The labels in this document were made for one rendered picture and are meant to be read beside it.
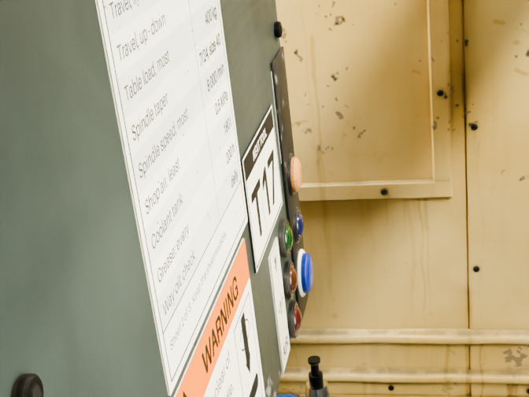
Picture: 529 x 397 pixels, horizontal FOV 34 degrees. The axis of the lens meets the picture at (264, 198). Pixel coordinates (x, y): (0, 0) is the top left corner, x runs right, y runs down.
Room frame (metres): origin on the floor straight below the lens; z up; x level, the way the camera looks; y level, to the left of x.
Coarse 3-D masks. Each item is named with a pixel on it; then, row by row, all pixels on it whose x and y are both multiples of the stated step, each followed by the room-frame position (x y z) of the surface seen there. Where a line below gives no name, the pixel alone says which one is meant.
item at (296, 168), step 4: (292, 160) 0.57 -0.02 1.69; (296, 160) 0.57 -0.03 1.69; (292, 164) 0.57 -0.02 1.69; (296, 164) 0.57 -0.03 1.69; (300, 164) 0.58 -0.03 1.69; (292, 168) 0.56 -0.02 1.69; (296, 168) 0.57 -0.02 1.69; (300, 168) 0.58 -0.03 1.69; (292, 172) 0.56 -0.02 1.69; (296, 172) 0.56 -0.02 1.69; (300, 172) 0.57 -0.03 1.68; (292, 176) 0.56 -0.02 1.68; (296, 176) 0.56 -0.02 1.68; (300, 176) 0.57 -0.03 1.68; (292, 180) 0.56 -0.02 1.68; (296, 180) 0.56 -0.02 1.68; (300, 180) 0.57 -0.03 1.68; (292, 184) 0.56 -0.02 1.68; (296, 184) 0.56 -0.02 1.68; (300, 184) 0.57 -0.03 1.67; (296, 188) 0.56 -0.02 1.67
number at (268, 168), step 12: (264, 156) 0.50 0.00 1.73; (264, 168) 0.49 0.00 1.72; (276, 168) 0.53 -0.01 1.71; (264, 180) 0.49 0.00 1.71; (276, 180) 0.52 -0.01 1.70; (264, 192) 0.49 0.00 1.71; (276, 192) 0.52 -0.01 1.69; (264, 204) 0.48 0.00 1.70; (276, 204) 0.52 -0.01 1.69; (264, 216) 0.48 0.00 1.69
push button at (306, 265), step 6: (306, 258) 0.57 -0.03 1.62; (306, 264) 0.57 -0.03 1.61; (312, 264) 0.58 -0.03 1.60; (306, 270) 0.56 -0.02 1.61; (312, 270) 0.58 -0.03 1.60; (306, 276) 0.56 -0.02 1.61; (312, 276) 0.57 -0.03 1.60; (306, 282) 0.56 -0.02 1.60; (312, 282) 0.57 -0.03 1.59; (306, 288) 0.56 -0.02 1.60
